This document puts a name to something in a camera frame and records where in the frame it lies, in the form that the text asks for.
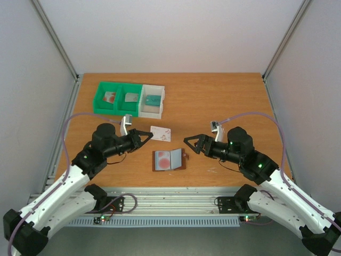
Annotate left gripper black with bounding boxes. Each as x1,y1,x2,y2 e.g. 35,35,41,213
104,129,153,158

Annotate brown leather card holder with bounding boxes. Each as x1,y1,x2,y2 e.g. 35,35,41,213
152,148,189,172

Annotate teal credit card with chip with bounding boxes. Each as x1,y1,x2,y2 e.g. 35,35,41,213
145,94,161,107

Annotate white card red circles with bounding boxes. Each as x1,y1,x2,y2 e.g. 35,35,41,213
102,91,116,104
155,151,171,171

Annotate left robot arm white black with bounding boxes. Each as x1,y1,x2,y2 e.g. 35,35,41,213
3,123,153,255

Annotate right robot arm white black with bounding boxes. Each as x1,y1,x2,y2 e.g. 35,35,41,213
184,126,340,255

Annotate white card red circles in holder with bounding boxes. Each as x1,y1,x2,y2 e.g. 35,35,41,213
155,151,171,171

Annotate grey card in bin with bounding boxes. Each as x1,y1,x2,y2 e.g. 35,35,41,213
125,93,139,102

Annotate white plastic bin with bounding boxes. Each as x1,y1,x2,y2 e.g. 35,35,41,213
138,84,165,119

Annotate green two-compartment bin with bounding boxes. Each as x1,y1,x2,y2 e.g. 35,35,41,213
93,81,142,117

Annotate right controller board with LEDs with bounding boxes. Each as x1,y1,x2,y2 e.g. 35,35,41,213
239,215,261,222

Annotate controller board with leds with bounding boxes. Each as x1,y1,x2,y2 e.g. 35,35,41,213
239,215,261,222
93,215,111,225

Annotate left controller board with LEDs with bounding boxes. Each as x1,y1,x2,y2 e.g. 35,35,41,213
93,215,111,225

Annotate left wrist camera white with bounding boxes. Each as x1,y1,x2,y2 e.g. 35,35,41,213
120,114,133,136

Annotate aluminium rail frame front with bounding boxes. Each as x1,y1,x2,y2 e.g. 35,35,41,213
101,187,240,218

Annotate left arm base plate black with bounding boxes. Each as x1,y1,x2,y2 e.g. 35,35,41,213
91,196,125,214

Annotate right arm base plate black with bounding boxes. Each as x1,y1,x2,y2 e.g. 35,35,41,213
214,196,258,215

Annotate left aluminium corner post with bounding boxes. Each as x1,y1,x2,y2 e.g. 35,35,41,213
28,0,80,81

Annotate aluminium corner post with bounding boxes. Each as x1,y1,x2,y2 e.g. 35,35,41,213
28,0,80,81
262,0,314,81

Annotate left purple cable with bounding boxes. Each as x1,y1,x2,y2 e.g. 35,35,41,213
6,112,123,256

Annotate purple cable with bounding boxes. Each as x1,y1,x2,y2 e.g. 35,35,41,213
217,111,341,253
6,112,123,256

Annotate grey slotted cable duct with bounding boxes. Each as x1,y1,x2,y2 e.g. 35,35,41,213
67,215,240,228

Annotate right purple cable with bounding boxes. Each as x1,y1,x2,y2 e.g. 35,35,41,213
217,111,341,253

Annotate right aluminium corner post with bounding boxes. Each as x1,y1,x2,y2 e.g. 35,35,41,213
262,0,314,81

